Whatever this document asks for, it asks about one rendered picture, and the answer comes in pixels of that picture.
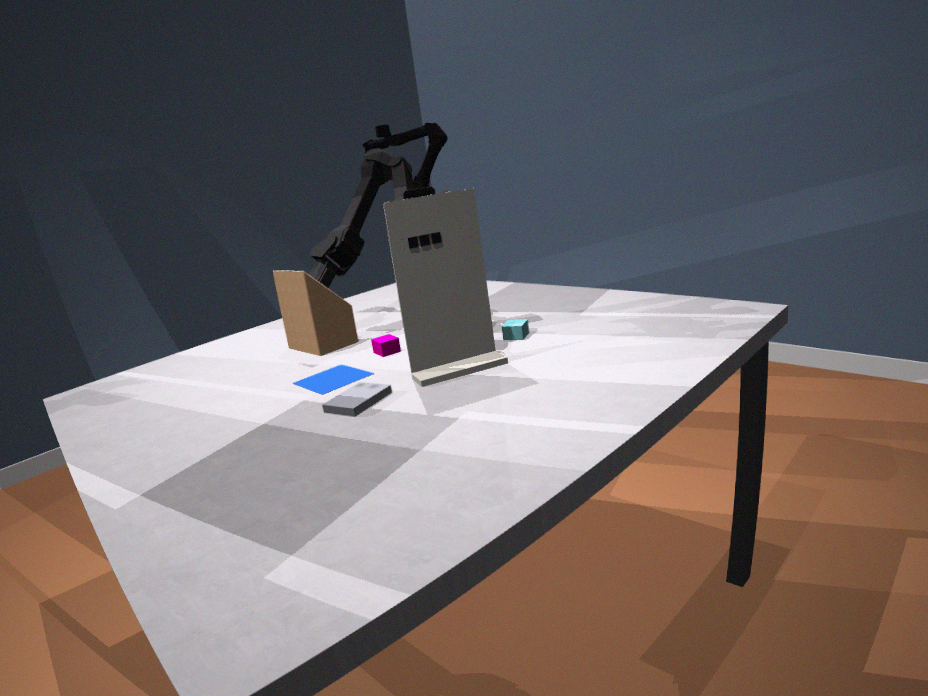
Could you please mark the small teal block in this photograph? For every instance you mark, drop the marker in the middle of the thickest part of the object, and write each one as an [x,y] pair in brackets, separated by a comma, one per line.
[515,329]

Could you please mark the small magenta block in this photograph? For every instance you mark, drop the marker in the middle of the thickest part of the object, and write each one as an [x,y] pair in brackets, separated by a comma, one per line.
[386,345]

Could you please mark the blue square mat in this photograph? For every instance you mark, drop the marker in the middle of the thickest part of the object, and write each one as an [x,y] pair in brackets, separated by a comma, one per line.
[326,381]

